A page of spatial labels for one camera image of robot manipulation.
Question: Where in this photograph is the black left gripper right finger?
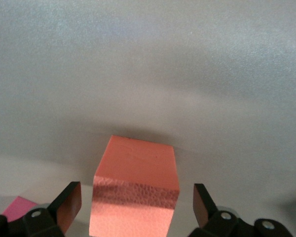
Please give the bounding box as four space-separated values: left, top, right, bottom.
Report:
189 183 240 237

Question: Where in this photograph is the orange foam cube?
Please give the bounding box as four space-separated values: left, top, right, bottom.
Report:
88 134 181 237

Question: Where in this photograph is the brown table mat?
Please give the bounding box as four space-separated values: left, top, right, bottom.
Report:
0 0 296 237

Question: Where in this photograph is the red foam cube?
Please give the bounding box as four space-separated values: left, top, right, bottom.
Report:
1 196 38 223

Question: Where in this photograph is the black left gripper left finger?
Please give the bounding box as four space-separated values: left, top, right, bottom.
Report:
22 181 82 237

